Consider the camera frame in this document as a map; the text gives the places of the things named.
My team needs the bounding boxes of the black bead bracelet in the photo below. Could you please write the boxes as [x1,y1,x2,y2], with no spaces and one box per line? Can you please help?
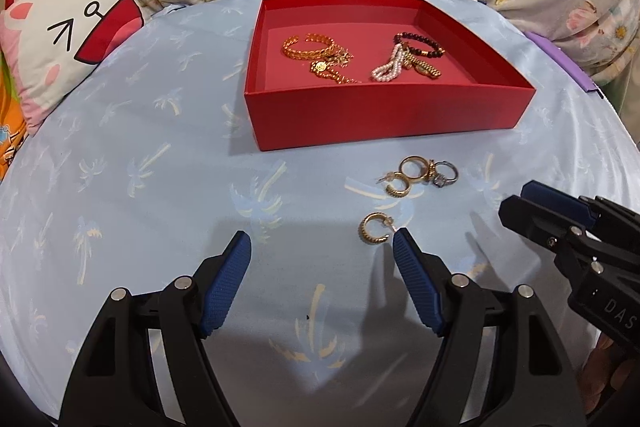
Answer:
[393,32,447,60]

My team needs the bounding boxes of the colourful cartoon print cloth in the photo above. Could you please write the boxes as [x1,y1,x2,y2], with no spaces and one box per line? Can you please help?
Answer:
[0,0,36,180]

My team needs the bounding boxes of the gold link bracelet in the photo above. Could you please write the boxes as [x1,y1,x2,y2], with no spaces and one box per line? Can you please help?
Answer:
[400,52,443,81]

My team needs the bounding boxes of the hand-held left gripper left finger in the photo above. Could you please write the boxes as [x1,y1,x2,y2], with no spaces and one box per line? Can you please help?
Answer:
[59,230,252,427]

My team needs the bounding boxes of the gold ring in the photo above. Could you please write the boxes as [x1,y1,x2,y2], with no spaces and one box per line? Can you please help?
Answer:
[398,155,432,184]

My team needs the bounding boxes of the light blue palm-print cloth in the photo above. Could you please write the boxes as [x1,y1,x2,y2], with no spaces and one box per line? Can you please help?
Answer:
[0,0,636,427]

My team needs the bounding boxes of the pearl bracelet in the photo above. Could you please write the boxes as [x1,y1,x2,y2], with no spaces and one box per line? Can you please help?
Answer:
[371,44,408,82]

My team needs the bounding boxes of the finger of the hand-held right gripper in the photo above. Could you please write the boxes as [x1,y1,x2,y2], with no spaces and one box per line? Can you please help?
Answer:
[499,196,586,255]
[520,181,598,228]

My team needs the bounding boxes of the cat face pillow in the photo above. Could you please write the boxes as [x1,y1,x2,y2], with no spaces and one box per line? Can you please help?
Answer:
[0,0,146,135]

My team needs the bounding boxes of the person's right hand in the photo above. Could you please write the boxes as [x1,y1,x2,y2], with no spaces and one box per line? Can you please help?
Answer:
[582,334,623,423]

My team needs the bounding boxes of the purple notebook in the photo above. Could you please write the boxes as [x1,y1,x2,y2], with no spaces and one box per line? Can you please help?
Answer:
[525,31,603,100]

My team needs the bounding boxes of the gold hoop earring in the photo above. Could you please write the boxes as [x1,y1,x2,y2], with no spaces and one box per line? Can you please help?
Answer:
[357,212,396,247]
[382,172,410,199]

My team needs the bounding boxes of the silver ring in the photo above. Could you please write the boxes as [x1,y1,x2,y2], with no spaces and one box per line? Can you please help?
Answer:
[430,160,459,188]

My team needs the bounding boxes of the gold pendant necklace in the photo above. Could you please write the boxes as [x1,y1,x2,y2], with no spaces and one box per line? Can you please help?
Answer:
[310,49,363,86]

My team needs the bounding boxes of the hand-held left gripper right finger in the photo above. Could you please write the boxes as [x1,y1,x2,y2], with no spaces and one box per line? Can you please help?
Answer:
[392,228,587,427]

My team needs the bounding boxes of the gold chain cuff bracelet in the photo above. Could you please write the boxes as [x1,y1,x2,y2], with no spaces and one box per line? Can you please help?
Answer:
[281,33,346,62]

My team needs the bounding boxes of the red cardboard box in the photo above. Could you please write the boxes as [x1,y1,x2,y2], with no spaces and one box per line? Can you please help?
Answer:
[244,0,537,152]

